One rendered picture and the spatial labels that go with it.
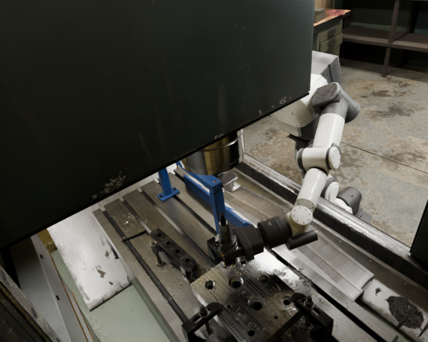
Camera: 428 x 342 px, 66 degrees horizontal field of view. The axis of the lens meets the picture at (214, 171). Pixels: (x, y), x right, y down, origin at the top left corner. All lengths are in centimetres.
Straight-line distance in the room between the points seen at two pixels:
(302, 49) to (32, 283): 68
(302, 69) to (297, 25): 9
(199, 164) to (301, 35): 33
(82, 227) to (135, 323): 56
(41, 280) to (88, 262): 100
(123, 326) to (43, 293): 89
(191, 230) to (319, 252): 56
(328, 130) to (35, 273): 98
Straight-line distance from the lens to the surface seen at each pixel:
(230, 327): 103
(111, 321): 159
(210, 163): 70
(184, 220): 145
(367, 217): 253
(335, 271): 148
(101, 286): 167
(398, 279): 159
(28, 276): 75
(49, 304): 68
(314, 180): 114
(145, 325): 153
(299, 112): 140
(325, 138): 123
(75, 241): 177
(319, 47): 442
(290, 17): 66
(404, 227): 277
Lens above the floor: 190
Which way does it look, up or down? 36 degrees down
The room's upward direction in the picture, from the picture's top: 9 degrees counter-clockwise
